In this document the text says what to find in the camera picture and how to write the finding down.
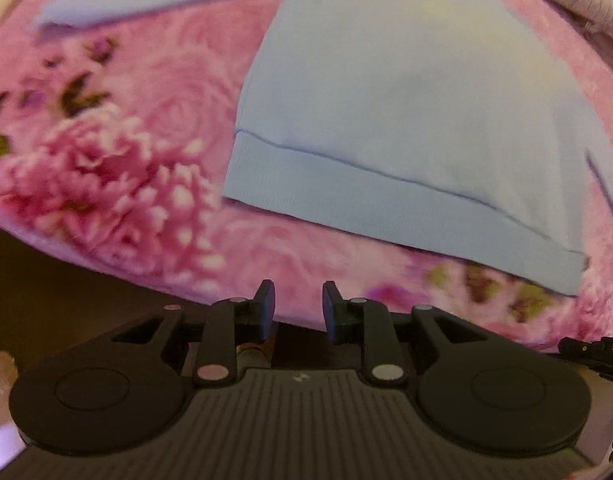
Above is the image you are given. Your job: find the light blue sweatshirt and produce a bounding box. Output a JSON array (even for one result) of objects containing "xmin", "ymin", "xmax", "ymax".
[{"xmin": 36, "ymin": 0, "xmax": 613, "ymax": 296}]

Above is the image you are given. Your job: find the pink rose blanket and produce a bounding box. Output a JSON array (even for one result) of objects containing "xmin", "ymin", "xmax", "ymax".
[{"xmin": 0, "ymin": 0, "xmax": 613, "ymax": 349}]

